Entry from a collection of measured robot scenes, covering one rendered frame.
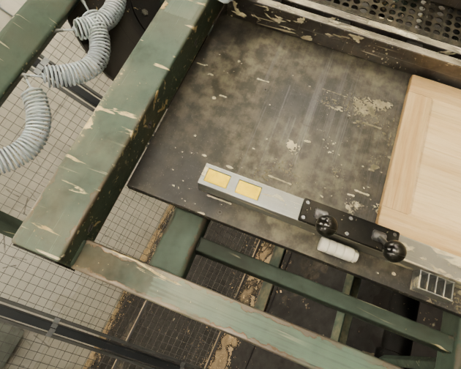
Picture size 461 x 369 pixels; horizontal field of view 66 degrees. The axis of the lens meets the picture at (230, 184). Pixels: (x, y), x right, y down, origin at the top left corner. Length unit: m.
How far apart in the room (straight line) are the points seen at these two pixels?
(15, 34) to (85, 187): 0.63
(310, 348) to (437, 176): 0.48
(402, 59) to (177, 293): 0.78
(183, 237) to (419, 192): 0.53
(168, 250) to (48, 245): 0.24
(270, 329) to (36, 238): 0.44
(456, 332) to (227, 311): 0.49
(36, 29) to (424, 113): 1.08
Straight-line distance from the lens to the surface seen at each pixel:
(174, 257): 0.79
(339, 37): 1.02
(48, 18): 1.28
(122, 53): 1.37
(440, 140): 0.98
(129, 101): 0.80
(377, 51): 1.03
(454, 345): 0.93
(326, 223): 0.63
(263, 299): 1.82
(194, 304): 0.69
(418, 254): 0.81
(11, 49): 1.22
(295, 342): 0.70
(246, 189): 0.75
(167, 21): 0.93
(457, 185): 0.94
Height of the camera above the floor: 1.96
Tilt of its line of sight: 27 degrees down
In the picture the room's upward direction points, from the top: 56 degrees counter-clockwise
